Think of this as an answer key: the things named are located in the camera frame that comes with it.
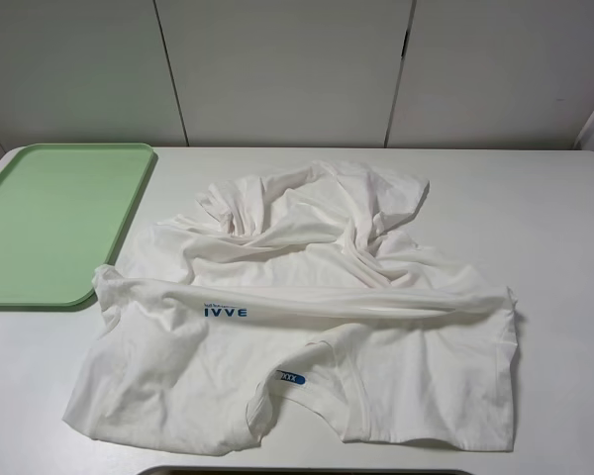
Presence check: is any light green plastic tray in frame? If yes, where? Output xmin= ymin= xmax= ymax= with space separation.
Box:
xmin=0 ymin=143 xmax=155 ymax=309

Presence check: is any white short sleeve t-shirt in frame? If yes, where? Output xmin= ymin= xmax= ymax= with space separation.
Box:
xmin=63 ymin=162 xmax=518 ymax=455

